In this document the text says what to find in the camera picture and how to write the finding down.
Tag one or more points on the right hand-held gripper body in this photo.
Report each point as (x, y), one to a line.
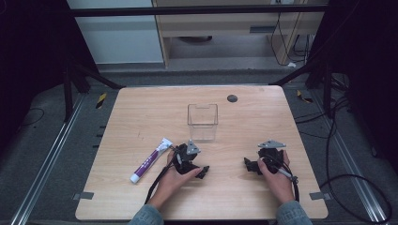
(271, 153)

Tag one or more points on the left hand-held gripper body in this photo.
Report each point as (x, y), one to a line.
(184, 161)

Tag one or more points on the purple and white toothpaste tube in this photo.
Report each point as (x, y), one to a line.
(150, 161)

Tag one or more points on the clear plastic box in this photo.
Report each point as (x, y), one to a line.
(202, 123)

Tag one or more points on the person's left hand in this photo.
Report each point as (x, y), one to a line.
(170, 184)

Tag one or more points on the person's right hand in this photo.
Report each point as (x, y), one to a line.
(280, 186)

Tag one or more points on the yellow black tape strip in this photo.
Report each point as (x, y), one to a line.
(304, 97)
(101, 100)

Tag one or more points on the grey table grommet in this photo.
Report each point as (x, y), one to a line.
(232, 98)

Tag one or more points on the black metal stand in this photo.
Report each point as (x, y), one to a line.
(67, 93)
(327, 90)

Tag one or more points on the white cabinet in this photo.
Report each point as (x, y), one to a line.
(119, 40)

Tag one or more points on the grey table bracket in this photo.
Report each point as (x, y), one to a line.
(319, 196)
(83, 196)

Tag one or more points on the aluminium floor rail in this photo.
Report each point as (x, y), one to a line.
(353, 162)
(43, 175)

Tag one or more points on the black horizontal frame bar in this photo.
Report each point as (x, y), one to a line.
(187, 11)

